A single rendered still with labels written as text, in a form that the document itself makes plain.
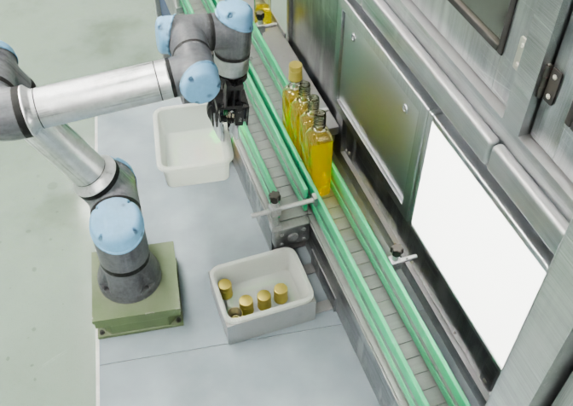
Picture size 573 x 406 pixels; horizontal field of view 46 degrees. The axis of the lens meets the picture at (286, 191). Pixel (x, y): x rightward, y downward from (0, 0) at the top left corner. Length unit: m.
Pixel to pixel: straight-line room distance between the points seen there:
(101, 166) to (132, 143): 0.58
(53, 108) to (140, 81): 0.16
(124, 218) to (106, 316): 0.26
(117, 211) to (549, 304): 1.18
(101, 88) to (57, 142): 0.27
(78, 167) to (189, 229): 0.46
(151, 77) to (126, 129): 0.96
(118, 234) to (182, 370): 0.36
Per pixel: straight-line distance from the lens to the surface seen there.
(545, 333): 0.53
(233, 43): 1.40
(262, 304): 1.68
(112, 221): 1.54
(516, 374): 0.59
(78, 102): 1.28
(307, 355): 1.66
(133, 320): 1.68
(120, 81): 1.28
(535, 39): 1.11
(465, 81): 1.30
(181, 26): 1.37
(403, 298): 1.52
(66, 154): 1.54
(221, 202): 1.96
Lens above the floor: 2.19
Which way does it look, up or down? 47 degrees down
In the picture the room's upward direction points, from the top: straight up
